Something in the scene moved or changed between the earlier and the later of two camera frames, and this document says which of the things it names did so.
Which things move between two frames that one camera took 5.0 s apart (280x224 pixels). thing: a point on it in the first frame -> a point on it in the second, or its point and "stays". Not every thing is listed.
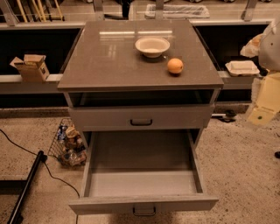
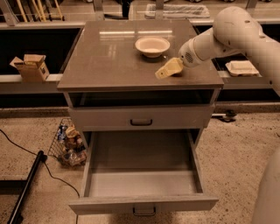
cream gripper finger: x=268 y=105 -> x=171 y=66
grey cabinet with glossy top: x=109 y=86 stays
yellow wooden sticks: x=43 y=16 stays
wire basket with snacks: x=67 y=146 stays
